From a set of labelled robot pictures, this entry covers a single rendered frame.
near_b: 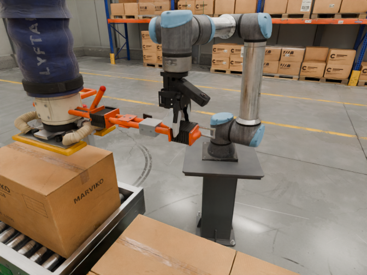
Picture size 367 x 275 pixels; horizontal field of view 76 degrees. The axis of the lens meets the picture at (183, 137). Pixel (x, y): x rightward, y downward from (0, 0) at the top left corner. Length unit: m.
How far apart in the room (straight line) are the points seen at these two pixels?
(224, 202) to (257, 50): 1.05
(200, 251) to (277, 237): 1.03
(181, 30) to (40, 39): 0.53
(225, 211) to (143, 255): 0.77
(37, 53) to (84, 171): 0.55
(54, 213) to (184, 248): 0.64
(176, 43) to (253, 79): 0.73
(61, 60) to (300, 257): 1.99
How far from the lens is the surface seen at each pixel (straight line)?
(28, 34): 1.04
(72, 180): 1.21
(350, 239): 2.49
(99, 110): 1.03
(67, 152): 1.02
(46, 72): 1.04
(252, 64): 1.34
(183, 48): 0.72
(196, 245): 1.35
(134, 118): 0.93
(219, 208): 1.84
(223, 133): 1.51
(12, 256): 1.48
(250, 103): 1.40
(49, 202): 1.17
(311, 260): 2.18
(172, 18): 0.72
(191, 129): 0.79
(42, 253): 1.50
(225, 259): 1.32
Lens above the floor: 1.60
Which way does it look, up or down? 27 degrees down
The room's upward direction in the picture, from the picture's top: straight up
